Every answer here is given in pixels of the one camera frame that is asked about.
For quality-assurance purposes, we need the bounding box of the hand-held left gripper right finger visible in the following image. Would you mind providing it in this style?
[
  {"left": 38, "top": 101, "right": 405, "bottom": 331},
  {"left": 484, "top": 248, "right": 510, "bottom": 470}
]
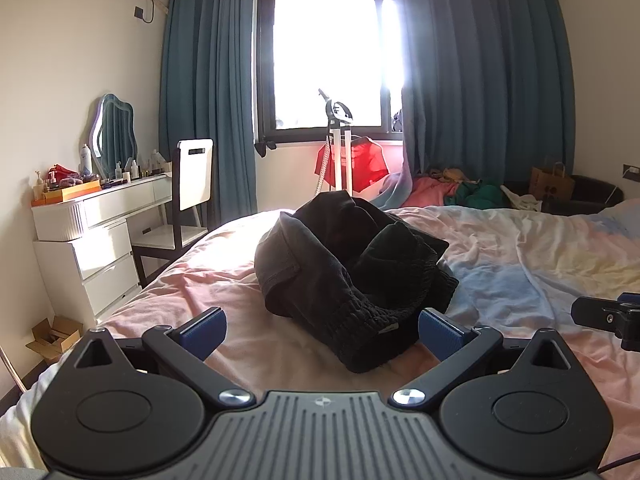
[{"left": 391, "top": 307, "right": 577, "bottom": 407}]

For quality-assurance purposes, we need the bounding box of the white drawer cabinet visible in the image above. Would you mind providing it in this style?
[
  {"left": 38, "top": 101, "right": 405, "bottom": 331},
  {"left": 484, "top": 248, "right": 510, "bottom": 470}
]
[{"left": 32, "top": 220, "right": 142, "bottom": 318}]

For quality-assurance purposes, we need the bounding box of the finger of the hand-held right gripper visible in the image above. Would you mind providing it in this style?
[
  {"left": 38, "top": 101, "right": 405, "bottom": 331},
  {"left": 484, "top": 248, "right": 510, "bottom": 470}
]
[{"left": 571, "top": 292, "right": 640, "bottom": 353}]

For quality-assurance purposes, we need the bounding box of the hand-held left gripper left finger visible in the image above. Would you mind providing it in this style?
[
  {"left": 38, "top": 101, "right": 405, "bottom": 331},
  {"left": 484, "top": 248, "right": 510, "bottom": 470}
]
[{"left": 66, "top": 306, "right": 253, "bottom": 408}]

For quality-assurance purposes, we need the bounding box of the open cardboard box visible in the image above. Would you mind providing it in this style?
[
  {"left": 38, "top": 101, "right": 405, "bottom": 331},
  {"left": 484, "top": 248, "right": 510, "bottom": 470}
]
[{"left": 26, "top": 316, "right": 85, "bottom": 365}]

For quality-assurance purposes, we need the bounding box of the white plastic bag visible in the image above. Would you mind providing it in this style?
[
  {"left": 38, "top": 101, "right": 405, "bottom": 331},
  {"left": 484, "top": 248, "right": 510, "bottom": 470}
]
[{"left": 500, "top": 185, "right": 543, "bottom": 213}]

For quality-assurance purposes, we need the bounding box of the wavy framed mirror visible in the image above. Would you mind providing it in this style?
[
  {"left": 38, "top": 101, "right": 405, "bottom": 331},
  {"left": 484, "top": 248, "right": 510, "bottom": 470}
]
[{"left": 89, "top": 93, "right": 137, "bottom": 179}]

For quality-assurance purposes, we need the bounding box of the white backed dark chair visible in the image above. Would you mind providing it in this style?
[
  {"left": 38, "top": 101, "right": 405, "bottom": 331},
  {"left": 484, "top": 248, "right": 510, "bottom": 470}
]
[{"left": 131, "top": 139, "right": 215, "bottom": 288}]

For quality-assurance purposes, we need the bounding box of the dark framed window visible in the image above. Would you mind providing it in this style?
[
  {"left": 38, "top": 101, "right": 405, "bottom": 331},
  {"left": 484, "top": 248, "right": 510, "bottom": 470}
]
[{"left": 254, "top": 0, "right": 406, "bottom": 147}]

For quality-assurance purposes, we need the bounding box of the white dressing table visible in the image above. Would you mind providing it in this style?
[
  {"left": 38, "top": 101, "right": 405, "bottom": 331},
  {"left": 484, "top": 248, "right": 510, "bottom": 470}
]
[{"left": 31, "top": 172, "right": 173, "bottom": 242}]

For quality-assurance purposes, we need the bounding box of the bed with pastel sheet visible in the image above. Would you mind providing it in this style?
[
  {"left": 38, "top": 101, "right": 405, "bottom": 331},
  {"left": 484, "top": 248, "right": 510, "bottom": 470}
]
[{"left": 0, "top": 205, "right": 640, "bottom": 480}]

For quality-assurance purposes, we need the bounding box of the pile of colourful clothes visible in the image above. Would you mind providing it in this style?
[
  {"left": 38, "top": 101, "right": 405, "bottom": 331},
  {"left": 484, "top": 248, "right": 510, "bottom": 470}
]
[{"left": 372, "top": 165, "right": 506, "bottom": 211}]

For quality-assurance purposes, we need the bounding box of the red garment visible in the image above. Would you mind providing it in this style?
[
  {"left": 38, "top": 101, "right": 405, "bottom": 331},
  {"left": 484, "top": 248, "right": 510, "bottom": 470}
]
[{"left": 315, "top": 136, "right": 391, "bottom": 193}]

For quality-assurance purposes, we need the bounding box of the white garment steamer stand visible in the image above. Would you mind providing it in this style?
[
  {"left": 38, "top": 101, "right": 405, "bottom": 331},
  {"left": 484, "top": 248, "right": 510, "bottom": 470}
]
[{"left": 316, "top": 88, "right": 361, "bottom": 197}]

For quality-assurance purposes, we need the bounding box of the brown paper bag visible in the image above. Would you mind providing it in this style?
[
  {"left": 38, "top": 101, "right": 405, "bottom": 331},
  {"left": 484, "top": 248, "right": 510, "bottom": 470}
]
[{"left": 530, "top": 162, "right": 576, "bottom": 202}]

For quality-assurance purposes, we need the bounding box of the blue curtain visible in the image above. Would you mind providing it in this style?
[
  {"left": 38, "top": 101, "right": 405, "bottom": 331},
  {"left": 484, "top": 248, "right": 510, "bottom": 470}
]
[
  {"left": 387, "top": 0, "right": 573, "bottom": 196},
  {"left": 159, "top": 0, "right": 259, "bottom": 233}
]

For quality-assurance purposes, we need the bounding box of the dark armchair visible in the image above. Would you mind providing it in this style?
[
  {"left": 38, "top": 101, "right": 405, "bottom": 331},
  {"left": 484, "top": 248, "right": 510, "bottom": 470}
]
[{"left": 502, "top": 175, "right": 625, "bottom": 217}]

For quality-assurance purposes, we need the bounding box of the orange tray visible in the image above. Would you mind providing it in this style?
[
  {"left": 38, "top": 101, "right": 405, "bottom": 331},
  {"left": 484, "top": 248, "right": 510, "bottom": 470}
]
[{"left": 31, "top": 182, "right": 102, "bottom": 207}]

